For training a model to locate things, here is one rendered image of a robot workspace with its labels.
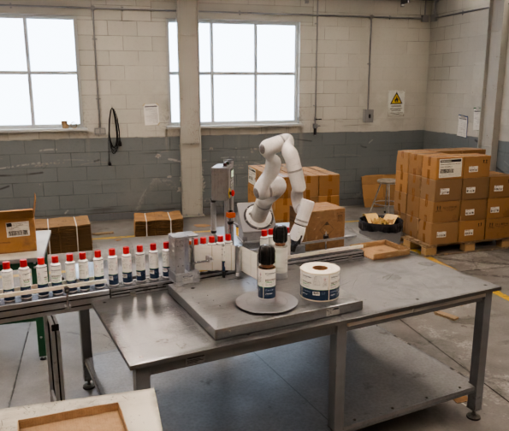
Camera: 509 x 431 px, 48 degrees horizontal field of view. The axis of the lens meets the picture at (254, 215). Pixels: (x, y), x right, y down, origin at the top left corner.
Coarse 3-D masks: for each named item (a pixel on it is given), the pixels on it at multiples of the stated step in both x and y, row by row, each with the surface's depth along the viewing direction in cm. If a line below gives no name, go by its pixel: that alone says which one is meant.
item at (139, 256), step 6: (138, 246) 311; (138, 252) 312; (144, 252) 314; (138, 258) 312; (144, 258) 313; (138, 264) 313; (144, 264) 314; (138, 270) 314; (144, 270) 314; (138, 276) 314; (144, 276) 315
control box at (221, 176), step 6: (216, 168) 327; (222, 168) 326; (228, 168) 328; (216, 174) 328; (222, 174) 327; (228, 174) 329; (216, 180) 328; (222, 180) 328; (228, 180) 329; (216, 186) 329; (222, 186) 328; (228, 186) 330; (216, 192) 330; (222, 192) 329; (228, 192) 330; (216, 198) 331; (222, 198) 330; (228, 198) 331
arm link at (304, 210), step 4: (304, 200) 352; (308, 200) 352; (300, 204) 354; (304, 204) 352; (308, 204) 351; (312, 204) 353; (300, 208) 353; (304, 208) 352; (308, 208) 352; (312, 208) 354; (300, 212) 353; (304, 212) 352; (308, 212) 352; (296, 216) 355; (300, 216) 352; (304, 216) 352; (308, 216) 353; (304, 220) 352; (308, 220) 354
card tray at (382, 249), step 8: (384, 240) 405; (360, 248) 397; (368, 248) 397; (376, 248) 397; (384, 248) 397; (392, 248) 397; (400, 248) 391; (408, 248) 384; (368, 256) 379; (376, 256) 372; (384, 256) 375; (392, 256) 378
